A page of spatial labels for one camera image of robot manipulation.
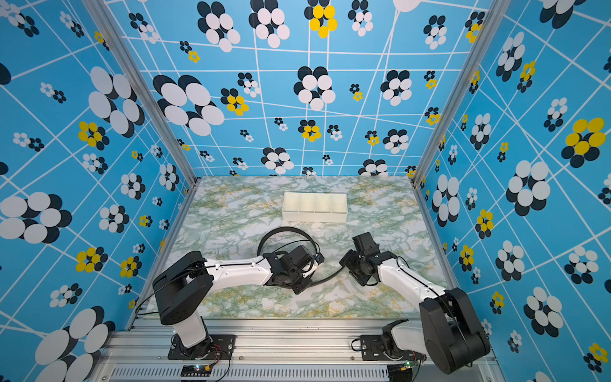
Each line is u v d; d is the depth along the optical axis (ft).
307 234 3.22
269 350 2.42
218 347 2.37
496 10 2.23
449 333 1.34
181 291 1.50
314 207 3.64
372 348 2.37
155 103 3.01
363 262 2.47
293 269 2.24
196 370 2.37
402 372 2.31
